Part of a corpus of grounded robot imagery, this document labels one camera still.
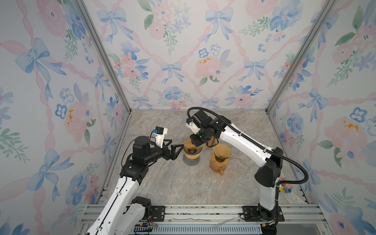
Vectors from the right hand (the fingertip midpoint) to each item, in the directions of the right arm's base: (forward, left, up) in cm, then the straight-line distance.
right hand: (193, 140), depth 79 cm
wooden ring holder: (-7, -14, -10) cm, 19 cm away
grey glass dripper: (-6, 0, -4) cm, 7 cm away
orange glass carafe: (-7, -15, -20) cm, 26 cm away
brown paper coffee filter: (-3, -16, -6) cm, 17 cm away
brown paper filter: (-6, +2, +6) cm, 9 cm away
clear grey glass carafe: (-6, +2, -15) cm, 16 cm away
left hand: (-6, +8, +6) cm, 12 cm away
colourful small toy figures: (-19, -51, -18) cm, 57 cm away
